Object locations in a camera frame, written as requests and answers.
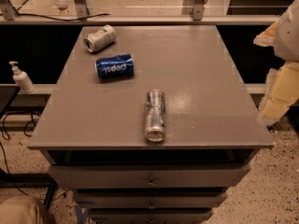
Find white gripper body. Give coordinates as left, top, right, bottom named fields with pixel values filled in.
left=274, top=0, right=299, bottom=62

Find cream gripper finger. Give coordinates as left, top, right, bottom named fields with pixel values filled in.
left=253, top=21, right=278, bottom=47
left=258, top=62, right=299, bottom=126

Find blue pepsi can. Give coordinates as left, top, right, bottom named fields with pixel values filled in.
left=95, top=54, right=135, bottom=79

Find silver crushed tall can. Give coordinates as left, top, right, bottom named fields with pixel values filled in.
left=145, top=90, right=165, bottom=143

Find white green soda can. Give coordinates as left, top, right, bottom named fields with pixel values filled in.
left=83, top=24, right=117, bottom=52

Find grey drawer cabinet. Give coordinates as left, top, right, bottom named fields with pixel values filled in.
left=30, top=25, right=272, bottom=224

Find white pump dispenser bottle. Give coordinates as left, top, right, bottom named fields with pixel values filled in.
left=9, top=61, right=35, bottom=93

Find tan fabric object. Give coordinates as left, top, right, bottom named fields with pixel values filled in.
left=0, top=196, right=56, bottom=224

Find black cable on ledge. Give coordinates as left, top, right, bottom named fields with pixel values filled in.
left=0, top=0, right=110, bottom=21

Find black floor cables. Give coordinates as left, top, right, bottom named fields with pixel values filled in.
left=0, top=109, right=68, bottom=203

